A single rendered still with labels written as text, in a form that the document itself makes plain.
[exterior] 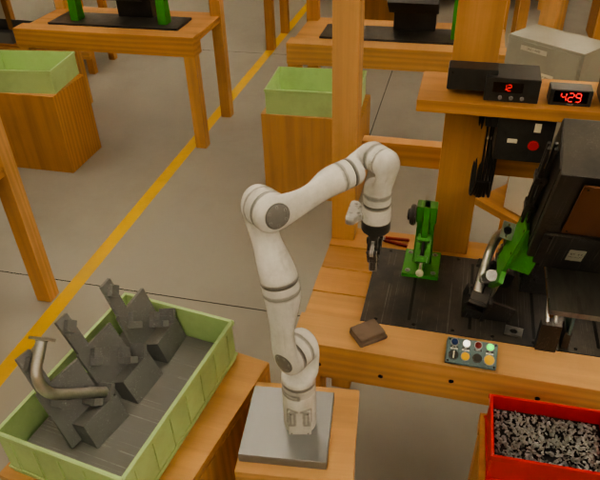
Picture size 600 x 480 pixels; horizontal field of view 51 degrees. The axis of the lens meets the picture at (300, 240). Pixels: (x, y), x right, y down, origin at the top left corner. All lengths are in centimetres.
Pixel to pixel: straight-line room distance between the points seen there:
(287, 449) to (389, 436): 119
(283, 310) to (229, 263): 237
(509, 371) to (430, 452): 97
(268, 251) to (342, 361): 71
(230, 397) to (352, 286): 60
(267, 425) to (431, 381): 55
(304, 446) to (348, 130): 108
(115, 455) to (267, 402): 44
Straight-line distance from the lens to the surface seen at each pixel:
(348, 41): 212
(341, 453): 181
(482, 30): 207
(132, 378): 198
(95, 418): 190
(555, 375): 204
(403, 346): 202
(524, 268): 203
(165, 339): 207
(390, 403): 303
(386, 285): 224
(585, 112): 205
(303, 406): 172
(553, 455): 187
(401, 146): 233
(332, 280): 228
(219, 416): 199
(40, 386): 180
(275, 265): 143
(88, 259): 410
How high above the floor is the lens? 233
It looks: 36 degrees down
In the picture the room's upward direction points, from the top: 2 degrees counter-clockwise
